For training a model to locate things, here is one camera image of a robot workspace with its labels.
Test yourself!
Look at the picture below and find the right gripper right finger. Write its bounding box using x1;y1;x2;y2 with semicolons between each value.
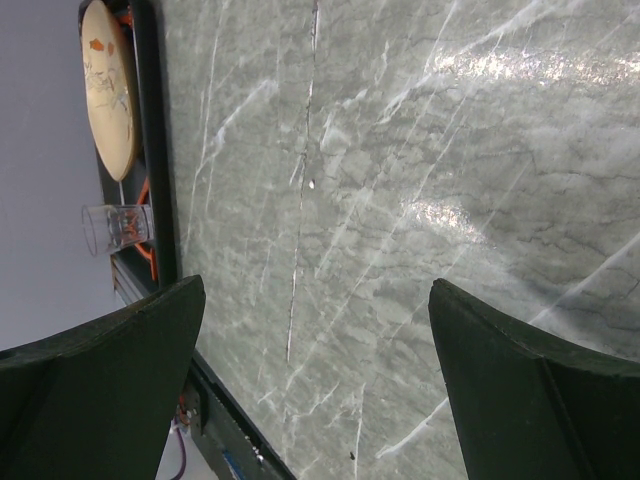
428;279;639;479

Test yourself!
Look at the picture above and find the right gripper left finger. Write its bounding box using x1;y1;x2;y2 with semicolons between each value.
1;275;206;479

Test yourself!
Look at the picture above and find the clear glass cup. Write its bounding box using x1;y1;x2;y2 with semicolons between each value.
81;205;155;257

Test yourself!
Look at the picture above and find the black rectangular tray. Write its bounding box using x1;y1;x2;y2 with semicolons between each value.
78;1;178;291

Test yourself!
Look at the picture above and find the beige bird pattern plate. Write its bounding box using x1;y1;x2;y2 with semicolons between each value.
80;1;140;182

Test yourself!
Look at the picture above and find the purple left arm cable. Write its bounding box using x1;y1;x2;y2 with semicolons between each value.
172;424;191;480

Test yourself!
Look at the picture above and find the aluminium rail frame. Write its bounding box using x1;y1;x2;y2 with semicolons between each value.
110;253;155;305

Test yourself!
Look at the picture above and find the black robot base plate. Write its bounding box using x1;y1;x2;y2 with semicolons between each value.
179;352;296;480

